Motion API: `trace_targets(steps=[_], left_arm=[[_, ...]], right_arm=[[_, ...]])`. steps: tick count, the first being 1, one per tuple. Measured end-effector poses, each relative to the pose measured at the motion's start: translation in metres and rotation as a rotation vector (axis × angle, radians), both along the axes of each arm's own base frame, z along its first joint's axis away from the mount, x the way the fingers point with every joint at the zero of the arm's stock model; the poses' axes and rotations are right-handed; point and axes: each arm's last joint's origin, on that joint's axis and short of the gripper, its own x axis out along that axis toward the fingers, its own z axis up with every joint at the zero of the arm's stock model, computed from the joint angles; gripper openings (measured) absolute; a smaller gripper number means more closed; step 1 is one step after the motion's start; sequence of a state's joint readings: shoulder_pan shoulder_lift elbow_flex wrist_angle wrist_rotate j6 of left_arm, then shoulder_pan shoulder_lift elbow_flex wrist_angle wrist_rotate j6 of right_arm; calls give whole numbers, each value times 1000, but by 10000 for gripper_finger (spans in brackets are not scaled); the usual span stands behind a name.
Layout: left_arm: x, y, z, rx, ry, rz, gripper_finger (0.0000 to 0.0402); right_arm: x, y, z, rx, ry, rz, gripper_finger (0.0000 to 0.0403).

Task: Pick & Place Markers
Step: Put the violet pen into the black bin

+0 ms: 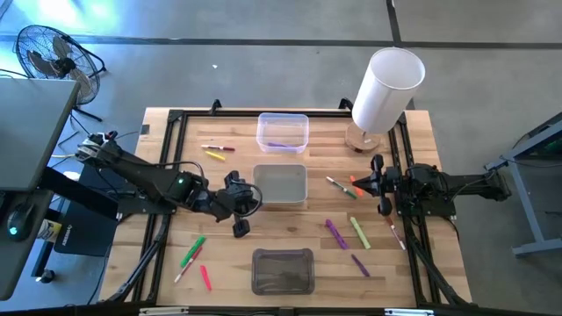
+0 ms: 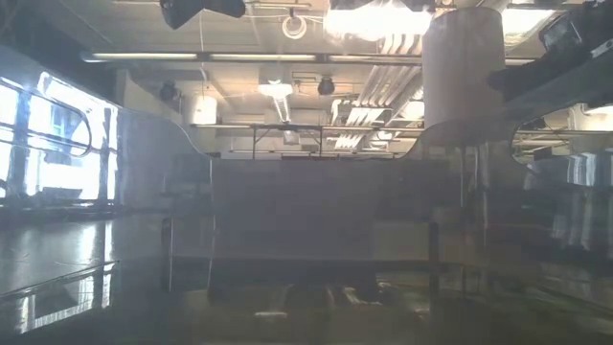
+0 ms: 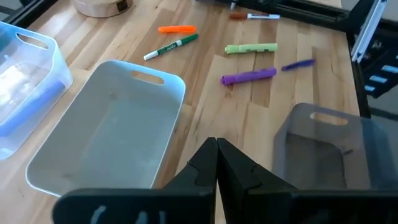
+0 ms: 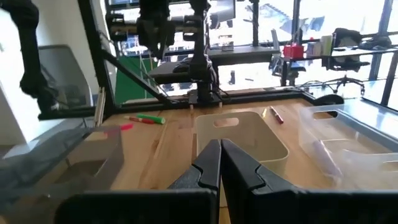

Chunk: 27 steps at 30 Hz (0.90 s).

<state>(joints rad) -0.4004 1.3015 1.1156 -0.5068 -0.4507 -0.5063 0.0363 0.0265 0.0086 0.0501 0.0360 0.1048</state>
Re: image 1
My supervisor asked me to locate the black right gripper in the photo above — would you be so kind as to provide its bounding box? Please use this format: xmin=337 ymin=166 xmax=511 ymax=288
xmin=350 ymin=154 xmax=399 ymax=217

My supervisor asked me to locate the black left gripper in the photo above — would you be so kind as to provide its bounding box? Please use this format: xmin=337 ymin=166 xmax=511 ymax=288
xmin=214 ymin=170 xmax=260 ymax=240

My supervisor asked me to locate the orange highlighter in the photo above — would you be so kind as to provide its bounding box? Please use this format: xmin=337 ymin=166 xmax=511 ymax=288
xmin=349 ymin=175 xmax=365 ymax=198

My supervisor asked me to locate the green thin marker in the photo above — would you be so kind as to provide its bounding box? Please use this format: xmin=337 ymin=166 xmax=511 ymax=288
xmin=325 ymin=176 xmax=358 ymax=200

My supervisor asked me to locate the brown thin marker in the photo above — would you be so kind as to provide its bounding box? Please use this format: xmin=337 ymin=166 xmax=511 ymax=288
xmin=385 ymin=217 xmax=407 ymax=252

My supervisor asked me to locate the light green highlighter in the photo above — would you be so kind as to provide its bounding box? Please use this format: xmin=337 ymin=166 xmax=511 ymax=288
xmin=349 ymin=216 xmax=372 ymax=251

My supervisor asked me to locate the red thin marker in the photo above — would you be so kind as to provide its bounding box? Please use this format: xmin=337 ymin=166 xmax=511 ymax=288
xmin=173 ymin=246 xmax=205 ymax=284

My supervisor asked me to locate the pink highlighter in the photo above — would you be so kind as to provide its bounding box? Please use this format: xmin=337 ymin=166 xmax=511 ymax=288
xmin=199 ymin=264 xmax=213 ymax=292

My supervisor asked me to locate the dark purple highlighter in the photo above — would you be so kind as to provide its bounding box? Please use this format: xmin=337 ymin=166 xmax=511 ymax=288
xmin=350 ymin=254 xmax=371 ymax=278

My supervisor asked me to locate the white plastic bin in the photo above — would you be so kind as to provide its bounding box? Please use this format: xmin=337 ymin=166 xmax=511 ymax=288
xmin=252 ymin=163 xmax=308 ymax=206

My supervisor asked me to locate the smoky dark plastic bin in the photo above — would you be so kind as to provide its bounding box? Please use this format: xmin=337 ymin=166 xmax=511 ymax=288
xmin=250 ymin=248 xmax=316 ymax=297

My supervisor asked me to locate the clear plastic bin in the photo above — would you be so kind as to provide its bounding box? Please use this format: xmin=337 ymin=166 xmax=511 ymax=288
xmin=256 ymin=111 xmax=310 ymax=155

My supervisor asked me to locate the white lamp with wooden base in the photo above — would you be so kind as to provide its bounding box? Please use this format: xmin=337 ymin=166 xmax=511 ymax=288
xmin=344 ymin=47 xmax=427 ymax=154

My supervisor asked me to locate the black desk beam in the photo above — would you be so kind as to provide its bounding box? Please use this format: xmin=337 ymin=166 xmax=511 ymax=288
xmin=38 ymin=165 xmax=120 ymax=222

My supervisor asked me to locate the black computer tower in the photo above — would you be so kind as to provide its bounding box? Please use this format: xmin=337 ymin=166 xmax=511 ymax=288
xmin=53 ymin=164 xmax=120 ymax=258

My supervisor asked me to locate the yellow label can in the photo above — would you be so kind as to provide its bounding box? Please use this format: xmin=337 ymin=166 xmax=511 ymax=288
xmin=37 ymin=218 xmax=63 ymax=243

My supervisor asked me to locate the black caster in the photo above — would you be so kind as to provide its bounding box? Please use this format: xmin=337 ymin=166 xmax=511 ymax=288
xmin=34 ymin=268 xmax=57 ymax=285

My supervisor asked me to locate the grey desk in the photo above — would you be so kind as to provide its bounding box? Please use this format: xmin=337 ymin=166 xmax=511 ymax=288
xmin=0 ymin=77 xmax=83 ymax=302

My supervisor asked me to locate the black computer mouse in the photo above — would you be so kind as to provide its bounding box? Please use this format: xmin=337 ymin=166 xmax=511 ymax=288
xmin=4 ymin=201 xmax=36 ymax=243

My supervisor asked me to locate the black floor fan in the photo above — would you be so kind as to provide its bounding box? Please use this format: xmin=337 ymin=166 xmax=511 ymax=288
xmin=14 ymin=24 xmax=108 ymax=123

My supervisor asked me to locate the black aluminium table frame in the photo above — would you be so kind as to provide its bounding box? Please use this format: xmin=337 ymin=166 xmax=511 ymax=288
xmin=104 ymin=98 xmax=473 ymax=308

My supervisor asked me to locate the black floor cable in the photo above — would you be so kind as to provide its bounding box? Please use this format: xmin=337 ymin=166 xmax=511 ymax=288
xmin=56 ymin=111 xmax=141 ymax=148

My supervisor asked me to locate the silver bracket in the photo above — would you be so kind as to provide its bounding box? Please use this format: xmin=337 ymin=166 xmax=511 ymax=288
xmin=384 ymin=307 xmax=436 ymax=316
xmin=138 ymin=306 xmax=190 ymax=316

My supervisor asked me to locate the grey metal table frame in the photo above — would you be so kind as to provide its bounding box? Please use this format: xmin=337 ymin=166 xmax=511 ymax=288
xmin=484 ymin=111 xmax=562 ymax=259

